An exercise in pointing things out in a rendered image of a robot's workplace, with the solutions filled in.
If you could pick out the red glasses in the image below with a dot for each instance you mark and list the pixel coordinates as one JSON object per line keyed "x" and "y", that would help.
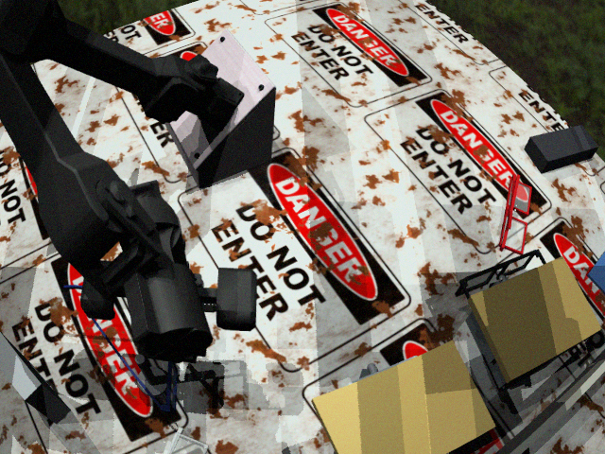
{"x": 514, "y": 230}

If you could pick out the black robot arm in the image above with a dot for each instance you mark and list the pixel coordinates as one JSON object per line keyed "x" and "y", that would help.
{"x": 84, "y": 206}

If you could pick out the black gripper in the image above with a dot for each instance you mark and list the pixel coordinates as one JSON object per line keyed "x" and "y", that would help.
{"x": 234, "y": 299}

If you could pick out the grey flat panel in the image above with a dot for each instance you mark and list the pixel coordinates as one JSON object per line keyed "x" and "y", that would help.
{"x": 556, "y": 409}

